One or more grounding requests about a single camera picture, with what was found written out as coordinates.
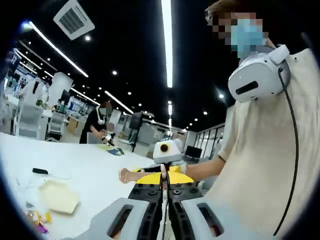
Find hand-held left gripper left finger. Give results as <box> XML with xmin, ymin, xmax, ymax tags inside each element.
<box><xmin>71</xmin><ymin>172</ymin><xmax>167</xmax><ymax>240</ymax></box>

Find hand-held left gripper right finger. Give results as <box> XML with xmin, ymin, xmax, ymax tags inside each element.
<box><xmin>166</xmin><ymin>171</ymin><xmax>274</xmax><ymax>240</ymax></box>

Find cream hexagonal container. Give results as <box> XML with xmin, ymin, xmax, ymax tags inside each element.
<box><xmin>38</xmin><ymin>180</ymin><xmax>80</xmax><ymax>215</ymax></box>

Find purple food packet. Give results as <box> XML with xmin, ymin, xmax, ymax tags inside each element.
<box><xmin>34</xmin><ymin>221</ymin><xmax>49</xmax><ymax>235</ymax></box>

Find black desk monitor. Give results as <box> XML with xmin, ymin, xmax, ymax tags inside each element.
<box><xmin>184</xmin><ymin>145</ymin><xmax>203</xmax><ymax>159</ymax></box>

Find blue cloth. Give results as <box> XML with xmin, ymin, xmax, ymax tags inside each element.
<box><xmin>107</xmin><ymin>147</ymin><xmax>125</xmax><ymax>157</ymax></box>

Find black screen on tripod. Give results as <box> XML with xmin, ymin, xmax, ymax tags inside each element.
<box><xmin>129</xmin><ymin>111</ymin><xmax>144</xmax><ymax>154</ymax></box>

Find long ceiling light strip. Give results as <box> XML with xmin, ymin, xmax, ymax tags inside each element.
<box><xmin>161</xmin><ymin>0</ymin><xmax>174</xmax><ymax>89</ymax></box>
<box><xmin>104</xmin><ymin>90</ymin><xmax>135</xmax><ymax>115</ymax></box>
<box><xmin>28</xmin><ymin>21</ymin><xmax>90</xmax><ymax>78</ymax></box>

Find operator in beige shirt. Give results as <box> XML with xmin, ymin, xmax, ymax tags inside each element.
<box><xmin>199</xmin><ymin>47</ymin><xmax>320</xmax><ymax>240</ymax></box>

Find white mesh office chair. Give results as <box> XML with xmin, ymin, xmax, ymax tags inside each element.
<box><xmin>13</xmin><ymin>103</ymin><xmax>45</xmax><ymax>141</ymax></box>
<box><xmin>47</xmin><ymin>111</ymin><xmax>66</xmax><ymax>138</ymax></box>

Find white neck-worn headset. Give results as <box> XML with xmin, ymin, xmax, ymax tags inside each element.
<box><xmin>227</xmin><ymin>44</ymin><xmax>291</xmax><ymax>104</ymax></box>

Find round ceiling spotlights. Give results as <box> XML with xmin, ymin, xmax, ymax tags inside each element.
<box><xmin>24</xmin><ymin>34</ymin><xmax>226</xmax><ymax>126</ymax></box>

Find person's head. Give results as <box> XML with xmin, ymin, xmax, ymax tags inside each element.
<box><xmin>204</xmin><ymin>0</ymin><xmax>253</xmax><ymax>20</ymax></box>

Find ceiling air conditioner vent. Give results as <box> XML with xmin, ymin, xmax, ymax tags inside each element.
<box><xmin>53</xmin><ymin>0</ymin><xmax>96</xmax><ymax>41</ymax></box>

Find black headset cable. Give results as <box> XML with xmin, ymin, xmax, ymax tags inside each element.
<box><xmin>272</xmin><ymin>67</ymin><xmax>300</xmax><ymax>236</ymax></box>

